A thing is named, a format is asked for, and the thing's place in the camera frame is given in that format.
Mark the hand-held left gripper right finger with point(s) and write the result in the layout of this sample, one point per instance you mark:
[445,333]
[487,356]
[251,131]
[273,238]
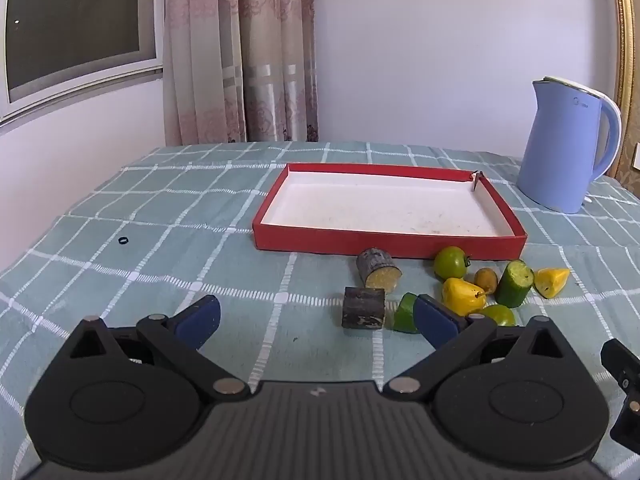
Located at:
[435,320]

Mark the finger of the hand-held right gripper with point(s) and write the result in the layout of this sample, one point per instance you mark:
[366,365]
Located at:
[620,365]

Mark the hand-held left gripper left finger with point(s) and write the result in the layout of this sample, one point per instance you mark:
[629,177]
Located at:
[200,317]

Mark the green cucumber end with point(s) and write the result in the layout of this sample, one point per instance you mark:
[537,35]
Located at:
[404,312]

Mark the yellow fruit with stem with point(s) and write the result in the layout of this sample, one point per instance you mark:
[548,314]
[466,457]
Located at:
[462,296]

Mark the green tomato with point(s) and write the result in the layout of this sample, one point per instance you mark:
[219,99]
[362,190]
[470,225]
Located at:
[450,262]
[500,316]

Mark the brown longan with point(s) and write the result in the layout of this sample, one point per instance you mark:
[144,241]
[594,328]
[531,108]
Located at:
[485,279]

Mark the green cucumber piece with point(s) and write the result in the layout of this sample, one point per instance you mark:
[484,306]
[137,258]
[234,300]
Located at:
[514,282]

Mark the yellow fruit wedge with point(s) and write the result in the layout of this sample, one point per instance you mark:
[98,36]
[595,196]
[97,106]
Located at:
[551,281]

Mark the red cardboard tray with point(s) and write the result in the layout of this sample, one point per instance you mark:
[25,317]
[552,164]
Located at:
[375,210]

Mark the green checked tablecloth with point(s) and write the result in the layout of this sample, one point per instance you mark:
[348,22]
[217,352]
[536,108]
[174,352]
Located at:
[150,210]

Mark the blue electric kettle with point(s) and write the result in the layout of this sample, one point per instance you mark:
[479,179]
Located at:
[560,150]

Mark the pink patterned curtain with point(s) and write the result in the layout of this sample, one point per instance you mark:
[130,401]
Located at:
[240,60]

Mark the white framed window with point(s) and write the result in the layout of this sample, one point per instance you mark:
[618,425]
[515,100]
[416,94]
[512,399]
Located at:
[75,10]

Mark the white wall socket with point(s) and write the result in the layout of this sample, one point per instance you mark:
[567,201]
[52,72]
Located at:
[636,156]

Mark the gold ornate frame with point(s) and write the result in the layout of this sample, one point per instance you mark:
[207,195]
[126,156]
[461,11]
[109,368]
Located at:
[627,35]

